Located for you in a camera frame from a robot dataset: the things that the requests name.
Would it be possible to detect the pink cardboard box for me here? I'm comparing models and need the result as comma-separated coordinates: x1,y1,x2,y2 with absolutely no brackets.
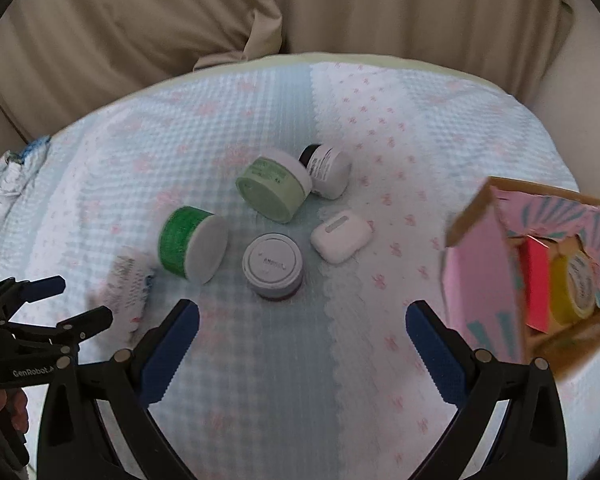
445,176,600,381

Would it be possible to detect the dark red jar grey lid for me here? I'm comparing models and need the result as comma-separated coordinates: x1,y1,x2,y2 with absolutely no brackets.
241,232,305,302

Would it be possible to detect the light green cream jar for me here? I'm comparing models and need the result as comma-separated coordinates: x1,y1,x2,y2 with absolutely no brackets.
235,149,314,225

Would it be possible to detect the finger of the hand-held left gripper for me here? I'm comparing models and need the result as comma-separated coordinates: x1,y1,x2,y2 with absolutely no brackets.
2,306,114,357
0,276,67,313

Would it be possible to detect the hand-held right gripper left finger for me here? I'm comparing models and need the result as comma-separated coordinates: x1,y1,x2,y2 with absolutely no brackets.
37,299,201,480

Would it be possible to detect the yellow jar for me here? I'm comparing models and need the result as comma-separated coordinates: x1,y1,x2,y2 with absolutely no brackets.
550,250,597,325

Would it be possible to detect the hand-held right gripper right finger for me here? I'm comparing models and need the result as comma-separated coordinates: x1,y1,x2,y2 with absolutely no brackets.
405,300,569,480

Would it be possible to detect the green jar with white lid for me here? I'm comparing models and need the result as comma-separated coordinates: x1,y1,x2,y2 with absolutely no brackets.
157,205,229,284

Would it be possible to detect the white jar with black lid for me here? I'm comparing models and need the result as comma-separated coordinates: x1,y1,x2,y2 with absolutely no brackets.
298,143,353,200

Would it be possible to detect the white earbuds case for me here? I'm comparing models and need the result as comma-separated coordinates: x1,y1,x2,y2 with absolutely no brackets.
310,210,373,264

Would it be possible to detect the small white printed packet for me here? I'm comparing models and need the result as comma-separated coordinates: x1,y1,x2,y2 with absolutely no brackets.
100,246,156,332

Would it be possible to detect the blue and white crumpled cloth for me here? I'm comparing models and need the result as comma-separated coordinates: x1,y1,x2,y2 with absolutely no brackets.
0,135,54,202

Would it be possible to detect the beige pillow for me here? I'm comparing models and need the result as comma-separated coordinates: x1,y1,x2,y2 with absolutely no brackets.
0,0,284,145
250,0,577,107

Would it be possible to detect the red packet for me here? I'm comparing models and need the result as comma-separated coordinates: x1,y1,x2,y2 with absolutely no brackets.
522,236,553,333

